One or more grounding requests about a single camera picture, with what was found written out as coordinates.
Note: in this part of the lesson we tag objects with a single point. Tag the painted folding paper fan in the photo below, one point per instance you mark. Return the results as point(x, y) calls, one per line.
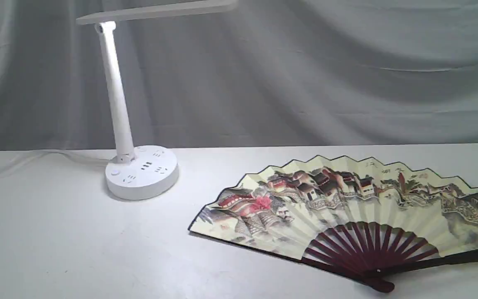
point(359, 219)

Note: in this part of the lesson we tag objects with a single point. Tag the white desk lamp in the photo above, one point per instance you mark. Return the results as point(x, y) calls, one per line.
point(138, 173)

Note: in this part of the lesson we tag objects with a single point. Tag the grey backdrop curtain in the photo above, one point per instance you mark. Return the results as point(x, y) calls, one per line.
point(267, 73)

